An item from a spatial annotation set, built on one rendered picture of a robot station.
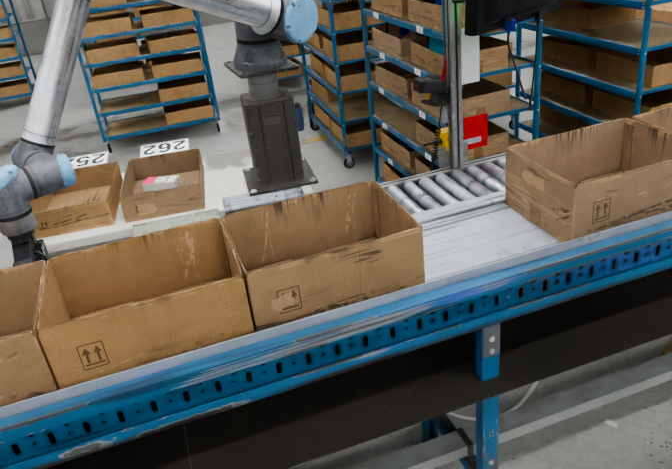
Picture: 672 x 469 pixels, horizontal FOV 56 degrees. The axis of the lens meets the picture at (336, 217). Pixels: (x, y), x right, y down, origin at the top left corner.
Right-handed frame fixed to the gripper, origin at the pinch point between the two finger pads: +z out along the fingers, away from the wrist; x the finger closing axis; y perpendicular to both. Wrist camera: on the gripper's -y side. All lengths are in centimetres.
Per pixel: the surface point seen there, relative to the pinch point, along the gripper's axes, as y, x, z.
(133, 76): 365, -35, 22
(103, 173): 87, -17, -1
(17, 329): -29.3, 0.8, -9.2
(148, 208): 46, -31, 1
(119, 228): 44.5, -20.2, 5.4
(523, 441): -36, -132, 80
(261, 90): 52, -79, -30
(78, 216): 50, -8, 0
